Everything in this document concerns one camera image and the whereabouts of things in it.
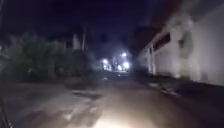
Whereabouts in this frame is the group of street lamps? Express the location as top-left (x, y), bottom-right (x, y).
top-left (99, 50), bottom-right (132, 73)

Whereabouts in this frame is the dark asphalt road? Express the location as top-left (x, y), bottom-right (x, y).
top-left (0, 70), bottom-right (224, 128)

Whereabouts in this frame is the row of bushes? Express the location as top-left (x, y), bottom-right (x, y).
top-left (0, 32), bottom-right (98, 83)

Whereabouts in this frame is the white wall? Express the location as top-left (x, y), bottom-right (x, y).
top-left (135, 3), bottom-right (224, 87)

